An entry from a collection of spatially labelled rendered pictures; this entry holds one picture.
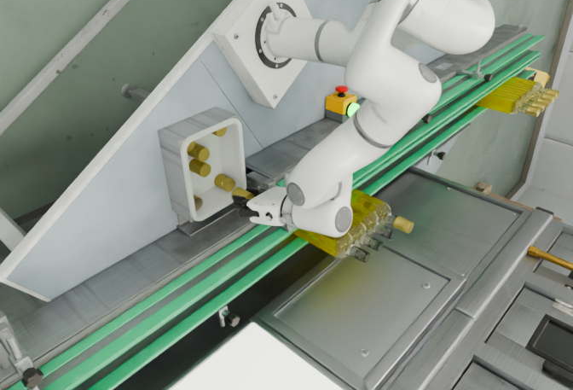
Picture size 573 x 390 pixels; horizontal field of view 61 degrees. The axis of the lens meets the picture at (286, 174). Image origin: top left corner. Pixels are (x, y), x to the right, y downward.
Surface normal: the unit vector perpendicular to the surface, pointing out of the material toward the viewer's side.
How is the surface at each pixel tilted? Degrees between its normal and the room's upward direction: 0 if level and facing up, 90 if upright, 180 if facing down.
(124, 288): 90
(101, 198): 0
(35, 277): 0
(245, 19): 5
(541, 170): 90
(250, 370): 90
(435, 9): 43
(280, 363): 90
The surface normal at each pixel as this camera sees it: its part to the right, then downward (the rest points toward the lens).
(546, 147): -0.68, 0.40
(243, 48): 0.74, 0.26
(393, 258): -0.03, -0.85
